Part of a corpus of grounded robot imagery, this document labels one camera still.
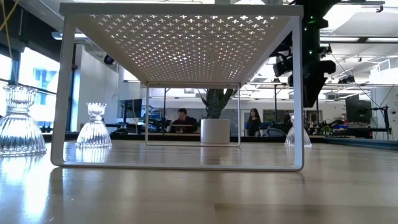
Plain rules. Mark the black aluminium table frame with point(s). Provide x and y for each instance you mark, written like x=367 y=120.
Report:
x=130 y=136

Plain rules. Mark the black ceiling camera rig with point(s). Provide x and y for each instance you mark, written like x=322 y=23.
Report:
x=326 y=49

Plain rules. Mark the white perforated metal shelf riser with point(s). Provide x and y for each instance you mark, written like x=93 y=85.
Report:
x=186 y=46

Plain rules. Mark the black dome camera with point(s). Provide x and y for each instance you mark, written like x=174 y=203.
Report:
x=109 y=59

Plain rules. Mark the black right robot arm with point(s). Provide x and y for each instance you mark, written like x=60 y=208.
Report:
x=312 y=31

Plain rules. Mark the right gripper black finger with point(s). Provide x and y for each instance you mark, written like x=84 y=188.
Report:
x=311 y=96

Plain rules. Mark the grey office chair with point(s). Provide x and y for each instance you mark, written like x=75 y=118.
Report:
x=276 y=133

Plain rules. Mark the black computer monitor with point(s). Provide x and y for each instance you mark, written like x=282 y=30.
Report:
x=132 y=109
x=357 y=110

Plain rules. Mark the black ceiling device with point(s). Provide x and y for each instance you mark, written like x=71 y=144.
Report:
x=346 y=80

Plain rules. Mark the person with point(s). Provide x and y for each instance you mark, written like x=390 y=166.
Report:
x=183 y=123
x=254 y=123

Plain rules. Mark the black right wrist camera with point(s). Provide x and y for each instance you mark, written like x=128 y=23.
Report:
x=281 y=67

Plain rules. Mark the snake plant in white pot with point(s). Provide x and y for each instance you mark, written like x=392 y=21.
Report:
x=214 y=130

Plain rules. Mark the long ceiling light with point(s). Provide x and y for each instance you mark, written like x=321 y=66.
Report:
x=56 y=35
x=342 y=39

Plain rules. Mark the clear ribbed glass candle holder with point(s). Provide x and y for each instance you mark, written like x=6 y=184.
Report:
x=288 y=139
x=18 y=133
x=93 y=133

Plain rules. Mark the white machine cabinet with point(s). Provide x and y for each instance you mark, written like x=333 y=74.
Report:
x=377 y=102

